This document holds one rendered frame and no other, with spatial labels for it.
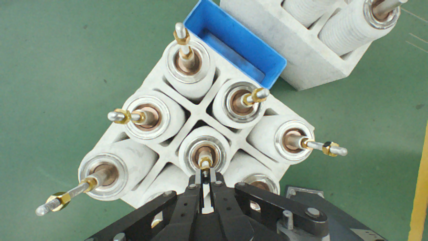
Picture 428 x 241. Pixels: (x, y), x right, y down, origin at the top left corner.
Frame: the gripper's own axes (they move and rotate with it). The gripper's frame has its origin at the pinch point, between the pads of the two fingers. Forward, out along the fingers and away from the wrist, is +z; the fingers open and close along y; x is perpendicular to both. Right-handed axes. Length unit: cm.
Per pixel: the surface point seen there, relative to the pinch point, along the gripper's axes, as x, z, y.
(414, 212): -39, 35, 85
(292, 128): 3.8, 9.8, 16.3
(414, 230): -46, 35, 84
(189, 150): 1.5, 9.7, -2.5
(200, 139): 3.2, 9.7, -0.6
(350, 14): 25.7, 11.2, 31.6
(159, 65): 19.4, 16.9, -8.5
